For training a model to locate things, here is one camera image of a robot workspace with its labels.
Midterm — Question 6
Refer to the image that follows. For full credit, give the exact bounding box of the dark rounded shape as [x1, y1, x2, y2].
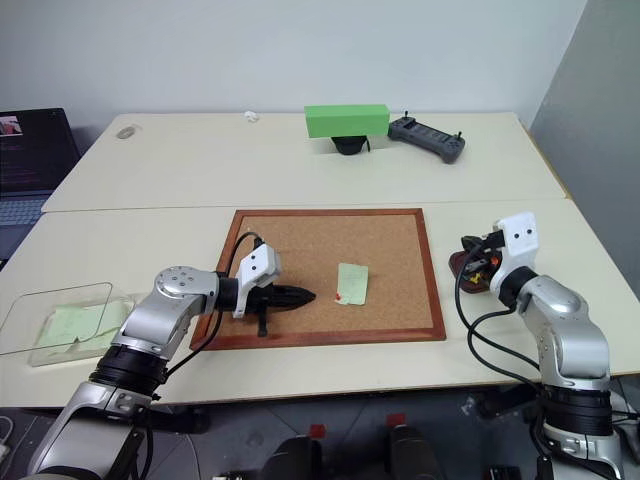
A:
[387, 423, 441, 480]
[259, 434, 324, 480]

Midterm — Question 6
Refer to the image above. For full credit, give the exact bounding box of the green sticky note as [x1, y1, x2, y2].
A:
[335, 262, 370, 306]
[97, 301, 130, 337]
[37, 304, 109, 351]

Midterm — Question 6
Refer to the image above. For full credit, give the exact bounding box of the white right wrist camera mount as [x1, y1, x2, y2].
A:
[488, 211, 541, 295]

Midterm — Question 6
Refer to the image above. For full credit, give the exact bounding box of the clear plastic box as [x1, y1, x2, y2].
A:
[0, 281, 137, 369]

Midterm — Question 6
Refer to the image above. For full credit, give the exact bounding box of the wood framed cork board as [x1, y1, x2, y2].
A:
[189, 207, 447, 352]

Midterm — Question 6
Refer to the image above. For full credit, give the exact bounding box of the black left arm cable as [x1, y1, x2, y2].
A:
[162, 231, 265, 384]

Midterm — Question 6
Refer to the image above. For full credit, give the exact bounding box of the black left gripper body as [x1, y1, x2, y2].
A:
[243, 281, 284, 339]

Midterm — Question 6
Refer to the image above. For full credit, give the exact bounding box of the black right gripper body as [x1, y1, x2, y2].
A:
[474, 228, 504, 274]

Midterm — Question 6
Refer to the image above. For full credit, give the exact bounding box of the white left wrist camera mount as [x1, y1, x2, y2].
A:
[231, 244, 282, 320]

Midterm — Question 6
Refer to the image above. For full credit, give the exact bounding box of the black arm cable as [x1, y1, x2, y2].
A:
[453, 247, 546, 387]
[162, 231, 265, 384]

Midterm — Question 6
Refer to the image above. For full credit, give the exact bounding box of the green rectangular box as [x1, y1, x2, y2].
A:
[303, 103, 391, 141]

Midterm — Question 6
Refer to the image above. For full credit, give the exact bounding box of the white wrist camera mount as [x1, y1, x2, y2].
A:
[231, 244, 282, 320]
[488, 211, 541, 295]

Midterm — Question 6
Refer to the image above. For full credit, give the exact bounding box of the grey handheld controller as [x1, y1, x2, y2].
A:
[387, 111, 468, 164]

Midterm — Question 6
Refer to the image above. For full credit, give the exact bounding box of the dark brown oval tray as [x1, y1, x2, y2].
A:
[448, 249, 501, 296]

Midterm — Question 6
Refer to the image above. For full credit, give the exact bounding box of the dark laptop computer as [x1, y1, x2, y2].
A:
[0, 107, 82, 271]

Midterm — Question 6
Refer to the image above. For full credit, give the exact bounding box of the black round stand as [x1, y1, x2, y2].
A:
[332, 135, 371, 157]

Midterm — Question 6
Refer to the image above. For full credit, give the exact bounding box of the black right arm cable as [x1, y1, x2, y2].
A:
[453, 247, 546, 387]

